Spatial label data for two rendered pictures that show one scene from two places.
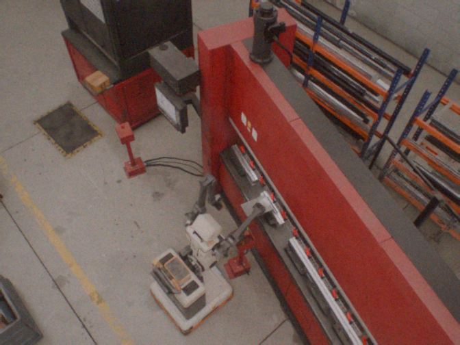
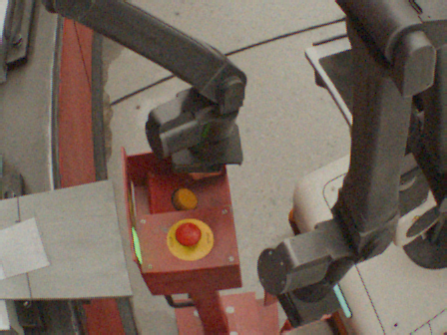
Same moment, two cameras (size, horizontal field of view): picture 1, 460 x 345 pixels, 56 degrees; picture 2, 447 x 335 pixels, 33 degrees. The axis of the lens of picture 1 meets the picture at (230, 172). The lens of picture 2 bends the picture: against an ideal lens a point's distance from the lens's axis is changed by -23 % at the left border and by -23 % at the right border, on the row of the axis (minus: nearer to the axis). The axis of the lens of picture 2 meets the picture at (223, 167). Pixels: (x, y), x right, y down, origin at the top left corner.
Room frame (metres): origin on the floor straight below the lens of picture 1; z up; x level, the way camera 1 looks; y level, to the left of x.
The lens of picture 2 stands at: (2.45, 0.20, 2.08)
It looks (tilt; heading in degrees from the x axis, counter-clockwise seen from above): 62 degrees down; 207
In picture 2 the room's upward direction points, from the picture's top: 9 degrees counter-clockwise
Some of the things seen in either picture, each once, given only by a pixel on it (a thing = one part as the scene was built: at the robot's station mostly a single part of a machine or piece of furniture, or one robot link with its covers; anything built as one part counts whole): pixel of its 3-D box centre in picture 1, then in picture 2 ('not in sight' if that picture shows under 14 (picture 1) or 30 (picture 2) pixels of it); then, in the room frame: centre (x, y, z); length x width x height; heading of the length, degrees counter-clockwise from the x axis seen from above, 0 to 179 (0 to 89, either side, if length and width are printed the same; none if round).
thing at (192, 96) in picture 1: (191, 109); not in sight; (3.23, 0.45, 1.17); 0.40 x 0.24 x 0.07; 29
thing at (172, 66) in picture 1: (176, 92); not in sight; (3.11, 0.57, 1.53); 0.51 x 0.25 x 0.85; 41
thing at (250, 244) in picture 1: (242, 237); (182, 221); (1.93, -0.15, 0.75); 0.20 x 0.16 x 0.18; 26
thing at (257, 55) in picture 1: (271, 36); not in sight; (2.74, -0.27, 2.53); 0.33 x 0.25 x 0.47; 29
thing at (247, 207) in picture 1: (256, 207); (46, 246); (2.14, -0.28, 1.00); 0.26 x 0.18 x 0.01; 119
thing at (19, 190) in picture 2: (265, 212); (18, 253); (2.15, -0.37, 0.89); 0.30 x 0.05 x 0.03; 29
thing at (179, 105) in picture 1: (172, 107); not in sight; (3.01, 0.61, 1.42); 0.45 x 0.12 x 0.36; 41
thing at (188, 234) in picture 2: not in sight; (189, 236); (1.97, -0.13, 0.79); 0.04 x 0.04 x 0.04
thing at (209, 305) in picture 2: (240, 252); (205, 292); (1.93, -0.15, 0.39); 0.05 x 0.05 x 0.54; 26
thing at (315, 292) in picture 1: (318, 298); not in sight; (1.30, -0.83, 0.89); 0.30 x 0.05 x 0.03; 29
